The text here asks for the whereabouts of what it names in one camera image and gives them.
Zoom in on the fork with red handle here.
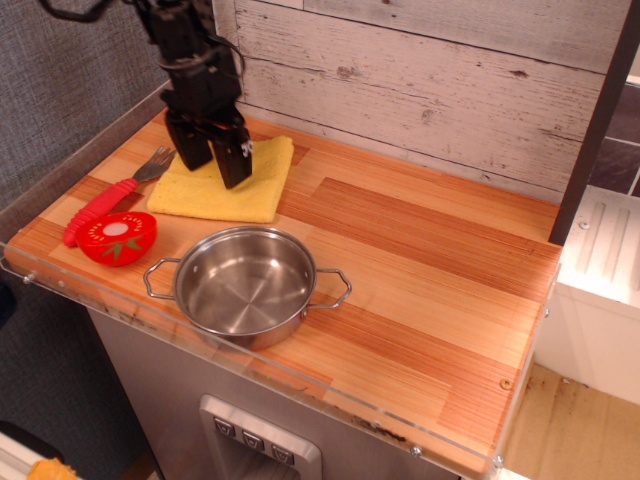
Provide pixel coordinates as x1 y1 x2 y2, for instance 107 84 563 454
63 146 176 247

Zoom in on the yellow cloth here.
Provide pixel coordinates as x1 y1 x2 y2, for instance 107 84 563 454
147 136 294 223

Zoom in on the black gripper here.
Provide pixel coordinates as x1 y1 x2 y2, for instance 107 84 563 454
160 47 253 189

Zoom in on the white toy sink unit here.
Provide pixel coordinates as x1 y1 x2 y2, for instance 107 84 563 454
534 186 639 403

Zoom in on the yellow object bottom left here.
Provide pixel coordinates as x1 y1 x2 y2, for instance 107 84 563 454
26 458 78 480

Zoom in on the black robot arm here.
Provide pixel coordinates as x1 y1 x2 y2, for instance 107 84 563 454
134 1 253 189

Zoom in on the red toy tomato half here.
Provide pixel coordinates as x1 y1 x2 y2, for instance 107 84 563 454
76 211 157 267

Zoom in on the clear acrylic table guard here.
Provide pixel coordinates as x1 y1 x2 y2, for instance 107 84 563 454
5 233 559 479

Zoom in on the grey toy fridge cabinet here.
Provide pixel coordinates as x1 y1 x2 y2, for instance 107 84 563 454
90 311 456 479

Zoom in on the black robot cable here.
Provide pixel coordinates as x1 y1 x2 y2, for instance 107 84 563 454
38 0 131 24

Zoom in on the dark right shelf post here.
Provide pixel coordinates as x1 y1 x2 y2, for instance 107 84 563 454
548 0 639 246

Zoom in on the silver dispenser button panel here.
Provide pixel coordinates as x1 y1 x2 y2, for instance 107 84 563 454
199 395 323 480

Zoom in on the steel pot with handles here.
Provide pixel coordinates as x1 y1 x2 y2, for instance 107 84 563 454
143 226 352 351

